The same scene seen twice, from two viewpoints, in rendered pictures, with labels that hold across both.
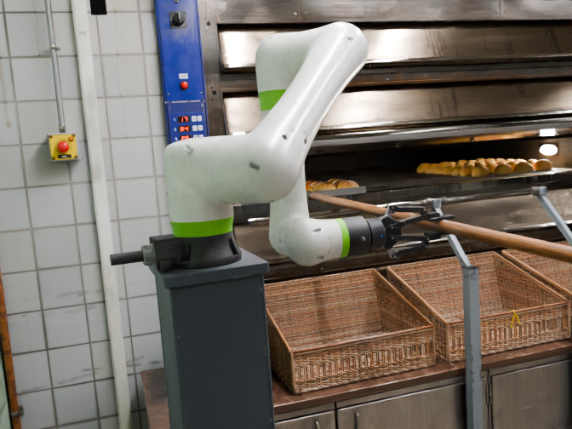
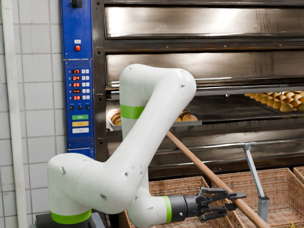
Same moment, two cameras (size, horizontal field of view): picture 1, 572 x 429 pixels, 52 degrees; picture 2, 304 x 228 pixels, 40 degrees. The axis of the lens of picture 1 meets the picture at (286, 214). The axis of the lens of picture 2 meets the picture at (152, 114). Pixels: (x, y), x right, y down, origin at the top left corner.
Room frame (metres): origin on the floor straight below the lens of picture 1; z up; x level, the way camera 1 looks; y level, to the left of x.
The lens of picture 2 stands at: (0.01, -0.10, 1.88)
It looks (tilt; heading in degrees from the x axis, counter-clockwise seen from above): 14 degrees down; 1
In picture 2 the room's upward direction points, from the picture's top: 1 degrees clockwise
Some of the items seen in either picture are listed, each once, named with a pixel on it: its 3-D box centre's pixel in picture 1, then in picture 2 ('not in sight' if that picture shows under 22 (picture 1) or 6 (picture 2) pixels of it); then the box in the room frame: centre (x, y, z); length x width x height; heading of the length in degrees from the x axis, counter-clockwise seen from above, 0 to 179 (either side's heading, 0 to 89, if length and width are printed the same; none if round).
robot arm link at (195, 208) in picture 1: (203, 185); (73, 186); (1.17, 0.16, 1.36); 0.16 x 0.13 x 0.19; 56
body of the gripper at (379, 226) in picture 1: (381, 232); (195, 205); (1.38, -0.23, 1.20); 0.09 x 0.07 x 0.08; 107
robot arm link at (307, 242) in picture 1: (312, 240); (147, 210); (1.34, -0.06, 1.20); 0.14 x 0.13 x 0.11; 107
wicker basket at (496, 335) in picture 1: (473, 300); (267, 206); (2.35, -0.75, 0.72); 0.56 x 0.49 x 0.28; 107
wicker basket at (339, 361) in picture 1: (339, 323); (172, 218); (2.17, -0.17, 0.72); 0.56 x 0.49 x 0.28; 108
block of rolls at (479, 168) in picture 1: (481, 166); (289, 98); (3.19, -1.08, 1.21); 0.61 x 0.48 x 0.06; 17
